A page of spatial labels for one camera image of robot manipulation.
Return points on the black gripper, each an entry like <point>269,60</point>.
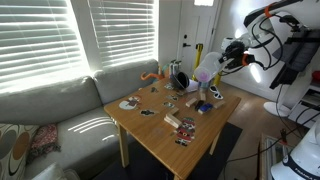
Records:
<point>236,54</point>

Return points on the translucent plastic container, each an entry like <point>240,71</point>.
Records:
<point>210,65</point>

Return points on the small purple ball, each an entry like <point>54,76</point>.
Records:
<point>203,76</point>

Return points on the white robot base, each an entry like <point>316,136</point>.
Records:
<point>300,156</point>

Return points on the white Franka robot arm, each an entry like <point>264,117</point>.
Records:
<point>310,10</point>

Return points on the white door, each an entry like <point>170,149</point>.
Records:
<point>200,30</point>

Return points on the wooden block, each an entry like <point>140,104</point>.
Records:
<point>191,102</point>
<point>219,104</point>
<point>202,96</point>
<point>174,111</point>

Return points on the black bowl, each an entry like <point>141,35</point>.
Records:
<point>182,80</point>

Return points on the blue toy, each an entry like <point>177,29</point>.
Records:
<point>206,107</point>

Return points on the small dark toy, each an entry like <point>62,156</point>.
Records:
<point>199,105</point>

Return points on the clear packaged item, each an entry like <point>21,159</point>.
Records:
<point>173,68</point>

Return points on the small cartoon sticker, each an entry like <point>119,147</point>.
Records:
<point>172,97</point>
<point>154,89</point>
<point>168,104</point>
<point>147,112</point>
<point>168,86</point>

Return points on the white round stand base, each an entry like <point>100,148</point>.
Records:
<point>275,109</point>

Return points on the black panel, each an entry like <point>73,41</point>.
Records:
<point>296,56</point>

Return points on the orange octopus plush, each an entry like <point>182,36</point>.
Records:
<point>150,76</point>

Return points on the dark rug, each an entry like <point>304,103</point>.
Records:
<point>230,140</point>

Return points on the Santa sticker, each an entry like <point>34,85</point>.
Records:
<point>186,131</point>

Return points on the white shelf unit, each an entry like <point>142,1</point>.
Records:
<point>310,100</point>

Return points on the wooden table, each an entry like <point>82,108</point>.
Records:
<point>150,133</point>

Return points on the white window blind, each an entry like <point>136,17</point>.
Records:
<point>40,36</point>
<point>123,30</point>

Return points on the grey fabric sofa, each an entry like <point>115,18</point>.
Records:
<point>50,106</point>

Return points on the red patterned cloth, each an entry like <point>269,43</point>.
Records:
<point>43,140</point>

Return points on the circle pattern pillow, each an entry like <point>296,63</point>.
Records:
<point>16,153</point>

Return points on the yellow post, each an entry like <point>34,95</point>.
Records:
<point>218,79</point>
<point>198,56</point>

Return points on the white frame sunglasses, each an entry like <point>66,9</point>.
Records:
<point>218,96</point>

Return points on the glass frame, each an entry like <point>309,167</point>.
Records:
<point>273,156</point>

